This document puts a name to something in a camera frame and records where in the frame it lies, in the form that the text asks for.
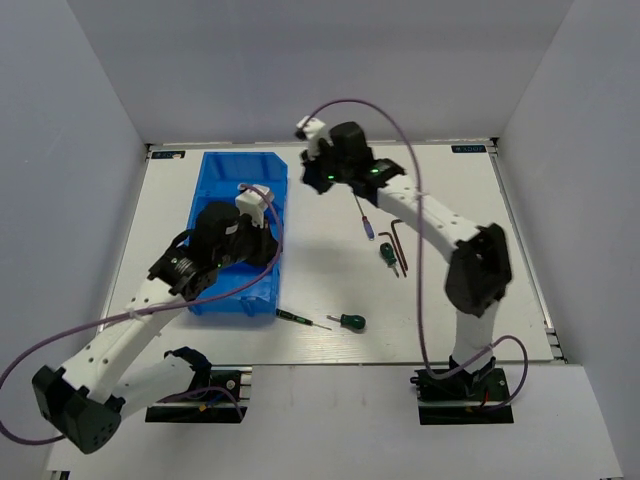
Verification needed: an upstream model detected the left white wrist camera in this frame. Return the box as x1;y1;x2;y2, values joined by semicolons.
235;184;275;228

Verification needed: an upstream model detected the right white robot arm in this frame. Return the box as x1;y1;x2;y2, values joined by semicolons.
296;117;512;399

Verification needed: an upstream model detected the blue plastic sorting bin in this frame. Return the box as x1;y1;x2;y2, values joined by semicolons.
188;152;288;316

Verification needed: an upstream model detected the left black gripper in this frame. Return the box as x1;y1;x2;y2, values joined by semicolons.
215;211;284;269

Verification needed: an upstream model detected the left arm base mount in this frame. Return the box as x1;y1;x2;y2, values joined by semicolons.
145;366;253;425

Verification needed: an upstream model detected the green stubby screwdriver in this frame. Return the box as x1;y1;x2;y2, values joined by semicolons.
326;314;366;332
379;242;399;277

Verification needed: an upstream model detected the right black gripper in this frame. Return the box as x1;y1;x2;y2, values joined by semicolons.
302;140;353;196

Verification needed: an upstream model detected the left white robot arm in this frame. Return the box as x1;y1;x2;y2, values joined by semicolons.
32;191;282;454

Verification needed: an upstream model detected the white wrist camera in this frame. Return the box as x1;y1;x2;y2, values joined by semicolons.
235;184;275;228
295;116;332;157

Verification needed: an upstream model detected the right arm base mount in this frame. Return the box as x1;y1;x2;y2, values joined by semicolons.
410;368;514;426

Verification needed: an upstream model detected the purple cable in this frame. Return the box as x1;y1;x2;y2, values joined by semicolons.
304;101;529;412
0;183;285;446

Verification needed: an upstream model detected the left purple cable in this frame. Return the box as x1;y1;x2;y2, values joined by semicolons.
0;183;285;446

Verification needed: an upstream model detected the black green precision screwdriver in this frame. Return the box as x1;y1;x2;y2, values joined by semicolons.
275;309;331;331

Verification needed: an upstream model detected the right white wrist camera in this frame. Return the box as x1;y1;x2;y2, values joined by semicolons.
295;116;332;157

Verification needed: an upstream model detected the right corner label sticker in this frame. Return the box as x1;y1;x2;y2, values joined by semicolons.
451;144;487;154

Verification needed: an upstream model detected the medium dark hex key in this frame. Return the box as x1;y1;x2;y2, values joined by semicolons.
390;219;408;276

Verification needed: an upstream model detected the left corner label sticker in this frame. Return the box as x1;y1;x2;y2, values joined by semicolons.
151;150;186;159

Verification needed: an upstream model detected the blue handled screwdriver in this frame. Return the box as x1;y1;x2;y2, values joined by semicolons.
353;195;376;241

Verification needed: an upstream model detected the corner label sticker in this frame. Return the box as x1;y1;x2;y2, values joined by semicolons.
451;144;487;154
151;150;186;159

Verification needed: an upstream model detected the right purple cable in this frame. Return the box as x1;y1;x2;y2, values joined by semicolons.
304;101;529;412

